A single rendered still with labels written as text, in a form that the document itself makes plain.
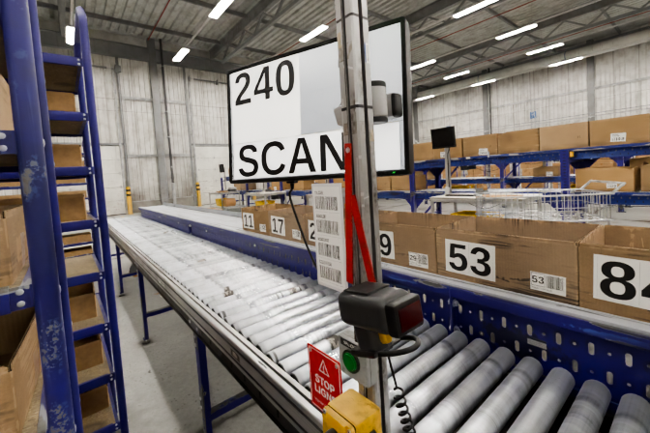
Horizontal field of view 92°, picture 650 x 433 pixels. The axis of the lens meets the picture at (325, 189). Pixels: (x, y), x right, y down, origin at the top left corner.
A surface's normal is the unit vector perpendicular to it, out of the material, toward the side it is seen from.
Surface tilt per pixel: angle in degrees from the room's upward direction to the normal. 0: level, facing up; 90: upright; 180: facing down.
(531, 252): 90
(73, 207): 90
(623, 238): 90
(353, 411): 0
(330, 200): 90
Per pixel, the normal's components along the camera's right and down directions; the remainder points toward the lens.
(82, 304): 0.62, 0.00
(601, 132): -0.79, 0.08
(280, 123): -0.51, 0.01
